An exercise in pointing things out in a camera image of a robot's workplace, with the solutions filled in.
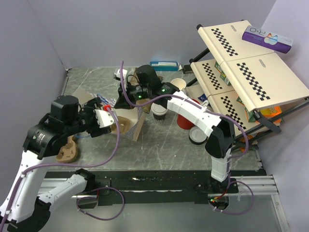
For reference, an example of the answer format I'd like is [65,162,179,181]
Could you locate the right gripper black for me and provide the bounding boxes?
[114,81,151,110]

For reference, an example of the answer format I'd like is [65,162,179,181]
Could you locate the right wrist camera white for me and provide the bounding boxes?
[113,69,128,82]

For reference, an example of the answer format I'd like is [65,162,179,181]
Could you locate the white plastic cup lid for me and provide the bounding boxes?
[151,103,168,116]

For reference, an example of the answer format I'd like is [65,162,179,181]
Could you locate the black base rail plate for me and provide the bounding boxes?
[41,169,239,206]

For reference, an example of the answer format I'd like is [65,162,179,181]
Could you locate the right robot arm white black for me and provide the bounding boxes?
[115,65,235,193]

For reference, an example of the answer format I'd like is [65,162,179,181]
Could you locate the brown pulp cup carrier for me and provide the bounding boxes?
[111,116,130,135]

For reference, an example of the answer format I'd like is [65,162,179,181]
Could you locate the orange snack packet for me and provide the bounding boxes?
[236,135,259,152]

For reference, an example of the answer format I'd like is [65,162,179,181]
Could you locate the cream checkered tiered shelf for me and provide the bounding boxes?
[190,20,309,144]

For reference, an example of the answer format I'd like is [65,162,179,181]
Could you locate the green snack boxes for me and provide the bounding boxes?
[214,61,231,86]

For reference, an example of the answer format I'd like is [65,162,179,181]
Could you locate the black paper coffee cup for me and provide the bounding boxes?
[153,113,166,121]

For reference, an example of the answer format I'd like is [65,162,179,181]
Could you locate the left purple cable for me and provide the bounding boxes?
[0,107,126,232]

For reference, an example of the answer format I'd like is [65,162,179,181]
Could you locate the blue checkered paper bag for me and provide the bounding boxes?
[72,88,147,142]

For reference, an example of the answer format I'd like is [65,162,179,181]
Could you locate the stack of paper cups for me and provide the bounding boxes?
[170,78,187,90]

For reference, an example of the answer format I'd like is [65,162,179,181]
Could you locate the purple cable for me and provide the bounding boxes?
[120,60,255,216]
[0,107,126,232]

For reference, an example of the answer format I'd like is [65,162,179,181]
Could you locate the teal blue box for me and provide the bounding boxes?
[150,61,182,72]

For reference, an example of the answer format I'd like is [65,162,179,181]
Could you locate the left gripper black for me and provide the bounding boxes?
[66,96,112,136]

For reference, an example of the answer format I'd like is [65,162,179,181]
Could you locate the red cup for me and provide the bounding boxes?
[177,114,195,130]

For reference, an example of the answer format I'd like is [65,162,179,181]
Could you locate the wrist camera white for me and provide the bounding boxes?
[113,69,128,82]
[94,105,115,128]

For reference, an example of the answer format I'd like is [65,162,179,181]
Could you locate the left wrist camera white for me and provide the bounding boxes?
[94,105,115,128]

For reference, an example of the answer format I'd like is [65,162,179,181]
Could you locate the brown coffee bean pouch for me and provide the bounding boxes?
[134,65,162,105]

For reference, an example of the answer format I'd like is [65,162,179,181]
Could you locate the purple white box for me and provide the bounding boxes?
[242,26,294,54]

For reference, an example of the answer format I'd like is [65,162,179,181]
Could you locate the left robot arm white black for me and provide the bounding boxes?
[0,95,116,232]

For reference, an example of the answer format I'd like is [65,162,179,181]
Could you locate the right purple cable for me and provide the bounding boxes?
[120,60,255,216]

